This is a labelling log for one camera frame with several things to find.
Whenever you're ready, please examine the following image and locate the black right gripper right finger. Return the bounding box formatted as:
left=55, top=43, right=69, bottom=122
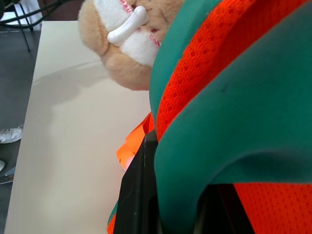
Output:
left=195, top=183, right=255, bottom=234

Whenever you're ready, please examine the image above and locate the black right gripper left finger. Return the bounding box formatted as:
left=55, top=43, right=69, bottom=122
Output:
left=114, top=129, right=163, bottom=234

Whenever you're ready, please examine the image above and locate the green and orange mesh garment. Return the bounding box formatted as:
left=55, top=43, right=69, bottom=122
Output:
left=106, top=0, right=312, bottom=234

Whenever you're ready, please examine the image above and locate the beige plush toy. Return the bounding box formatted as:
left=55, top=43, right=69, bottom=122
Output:
left=78, top=0, right=184, bottom=91

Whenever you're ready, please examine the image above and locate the white sneaker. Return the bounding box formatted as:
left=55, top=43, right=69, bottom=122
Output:
left=0, top=126, right=24, bottom=144

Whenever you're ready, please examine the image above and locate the white plastic bone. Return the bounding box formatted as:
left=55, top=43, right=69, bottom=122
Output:
left=107, top=6, right=147, bottom=47

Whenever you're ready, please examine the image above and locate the black metal frame chair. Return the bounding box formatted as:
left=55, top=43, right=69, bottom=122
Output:
left=0, top=0, right=61, bottom=52

